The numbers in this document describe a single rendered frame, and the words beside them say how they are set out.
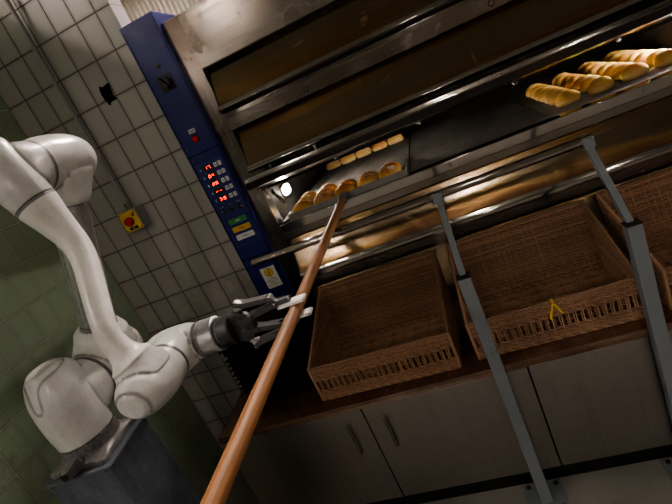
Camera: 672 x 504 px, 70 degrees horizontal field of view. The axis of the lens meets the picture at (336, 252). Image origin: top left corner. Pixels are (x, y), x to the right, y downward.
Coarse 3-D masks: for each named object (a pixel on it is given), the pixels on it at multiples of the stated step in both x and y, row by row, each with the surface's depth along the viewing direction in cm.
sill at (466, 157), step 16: (656, 80) 170; (608, 96) 176; (624, 96) 173; (640, 96) 172; (576, 112) 177; (592, 112) 176; (528, 128) 183; (544, 128) 181; (496, 144) 185; (512, 144) 184; (448, 160) 190; (464, 160) 189; (416, 176) 194; (432, 176) 194; (368, 192) 200; (384, 192) 199; (288, 224) 210; (304, 224) 209
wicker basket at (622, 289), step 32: (512, 224) 193; (544, 224) 189; (576, 224) 187; (448, 256) 196; (480, 256) 198; (512, 256) 195; (544, 256) 192; (608, 256) 173; (480, 288) 200; (512, 288) 197; (544, 288) 189; (576, 288) 180; (608, 288) 149; (512, 320) 159; (544, 320) 157; (576, 320) 155; (608, 320) 153; (480, 352) 166
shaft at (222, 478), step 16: (336, 208) 180; (336, 224) 167; (320, 240) 150; (320, 256) 137; (304, 288) 117; (304, 304) 113; (288, 320) 103; (288, 336) 98; (272, 352) 92; (272, 368) 87; (256, 384) 83; (272, 384) 85; (256, 400) 79; (240, 416) 76; (256, 416) 76; (240, 432) 72; (240, 448) 70; (224, 464) 66; (240, 464) 69; (224, 480) 64; (208, 496) 62; (224, 496) 63
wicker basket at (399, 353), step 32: (416, 256) 203; (320, 288) 216; (352, 288) 213; (384, 288) 209; (416, 288) 205; (320, 320) 205; (384, 320) 211; (416, 320) 207; (448, 320) 173; (320, 352) 194; (352, 352) 206; (384, 352) 170; (416, 352) 168; (448, 352) 177; (320, 384) 180; (352, 384) 178; (384, 384) 175
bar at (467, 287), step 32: (544, 160) 150; (448, 192) 157; (608, 192) 140; (352, 224) 167; (448, 224) 154; (640, 224) 131; (640, 256) 134; (640, 288) 139; (480, 320) 148; (512, 416) 160; (544, 480) 168
